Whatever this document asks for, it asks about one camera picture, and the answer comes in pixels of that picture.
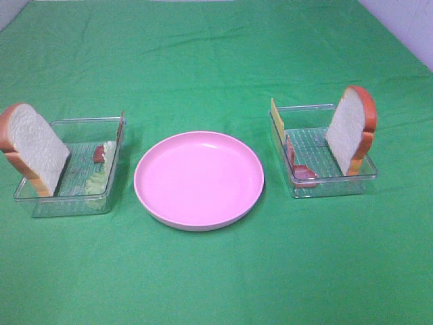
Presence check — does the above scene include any green tablecloth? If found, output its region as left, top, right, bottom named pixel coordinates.
left=1, top=1, right=432, bottom=324

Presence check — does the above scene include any pink round plate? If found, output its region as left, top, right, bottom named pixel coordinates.
left=134, top=131, right=265, bottom=232

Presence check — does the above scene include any toy lettuce leaf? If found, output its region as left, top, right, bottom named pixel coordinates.
left=84, top=141, right=116, bottom=195

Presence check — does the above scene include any clear right plastic tray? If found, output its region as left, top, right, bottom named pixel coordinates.
left=269, top=104, right=378, bottom=198

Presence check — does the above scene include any clear plastic tray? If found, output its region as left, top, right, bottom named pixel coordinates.
left=14, top=116, right=125, bottom=218
left=269, top=104, right=378, bottom=198

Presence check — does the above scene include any toy bread slice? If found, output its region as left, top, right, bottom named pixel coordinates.
left=1, top=103, right=70, bottom=197
left=325, top=85, right=378, bottom=176

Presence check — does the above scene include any yellow toy cheese slice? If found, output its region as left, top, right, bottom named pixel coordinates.
left=271, top=97, right=286, bottom=144

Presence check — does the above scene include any clear left plastic tray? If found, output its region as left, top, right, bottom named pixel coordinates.
left=14, top=116, right=125, bottom=218

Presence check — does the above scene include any toy bacon strip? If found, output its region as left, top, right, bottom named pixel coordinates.
left=286, top=135, right=318, bottom=188
left=93, top=110, right=124, bottom=163

